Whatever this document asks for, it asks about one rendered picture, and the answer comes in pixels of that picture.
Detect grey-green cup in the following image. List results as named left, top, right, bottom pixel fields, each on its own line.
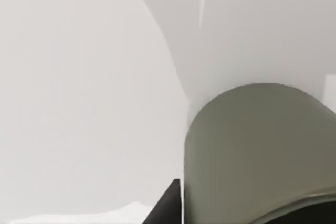
left=183, top=82, right=336, bottom=224

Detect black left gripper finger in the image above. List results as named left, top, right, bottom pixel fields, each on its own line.
left=142, top=178, right=182, bottom=224

